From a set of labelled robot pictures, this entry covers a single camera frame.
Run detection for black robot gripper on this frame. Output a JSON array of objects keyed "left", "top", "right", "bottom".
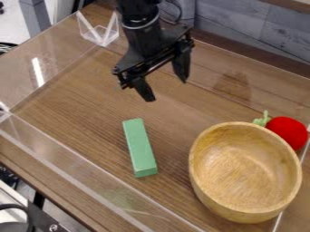
[{"left": 113, "top": 18, "right": 194, "bottom": 102}]

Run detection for green rectangular block stick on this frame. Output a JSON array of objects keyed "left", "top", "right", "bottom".
[{"left": 123, "top": 119, "right": 158, "bottom": 178}]

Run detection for light brown wooden bowl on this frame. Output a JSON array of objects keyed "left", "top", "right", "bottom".
[{"left": 189, "top": 121, "right": 304, "bottom": 224}]

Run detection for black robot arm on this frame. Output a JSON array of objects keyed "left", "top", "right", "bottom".
[{"left": 113, "top": 0, "right": 194, "bottom": 102}]

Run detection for red plush tomato toy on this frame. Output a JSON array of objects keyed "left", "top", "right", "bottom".
[{"left": 253, "top": 111, "right": 309, "bottom": 150}]

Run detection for clear acrylic enclosure wall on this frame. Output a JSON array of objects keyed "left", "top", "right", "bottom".
[{"left": 0, "top": 5, "right": 310, "bottom": 232}]

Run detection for black clamp bracket with bolt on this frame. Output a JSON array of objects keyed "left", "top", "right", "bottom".
[{"left": 0, "top": 204, "right": 71, "bottom": 232}]

